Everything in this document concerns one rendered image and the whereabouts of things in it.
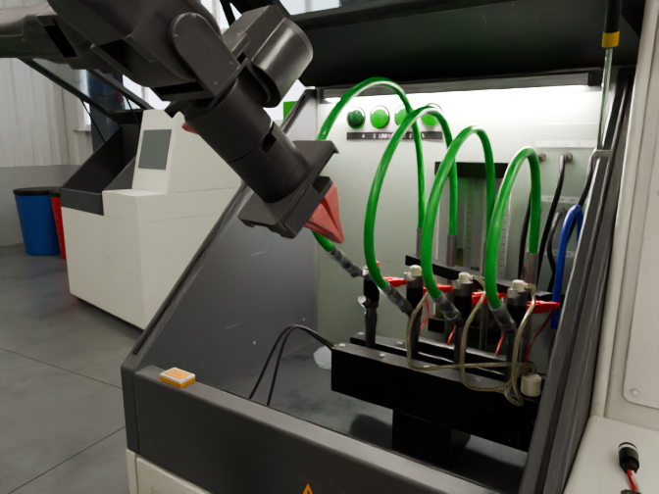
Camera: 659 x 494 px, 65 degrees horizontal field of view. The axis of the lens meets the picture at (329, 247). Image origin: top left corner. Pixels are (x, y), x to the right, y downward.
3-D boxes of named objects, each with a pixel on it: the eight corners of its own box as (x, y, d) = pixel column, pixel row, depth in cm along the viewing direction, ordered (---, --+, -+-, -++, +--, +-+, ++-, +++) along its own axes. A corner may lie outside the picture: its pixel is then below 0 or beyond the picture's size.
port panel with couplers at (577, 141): (514, 288, 99) (526, 123, 93) (518, 284, 102) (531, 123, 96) (588, 300, 92) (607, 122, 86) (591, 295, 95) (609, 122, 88)
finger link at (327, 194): (373, 226, 53) (324, 166, 48) (337, 283, 51) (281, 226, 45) (329, 220, 58) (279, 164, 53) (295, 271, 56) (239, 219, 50)
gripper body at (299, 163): (344, 153, 49) (300, 94, 45) (286, 238, 46) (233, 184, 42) (302, 152, 54) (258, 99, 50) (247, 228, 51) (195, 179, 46)
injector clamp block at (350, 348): (330, 426, 92) (330, 346, 89) (359, 403, 100) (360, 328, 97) (530, 499, 73) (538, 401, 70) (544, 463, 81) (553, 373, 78)
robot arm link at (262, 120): (164, 115, 43) (199, 109, 39) (210, 59, 45) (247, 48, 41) (220, 170, 47) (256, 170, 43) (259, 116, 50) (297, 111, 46)
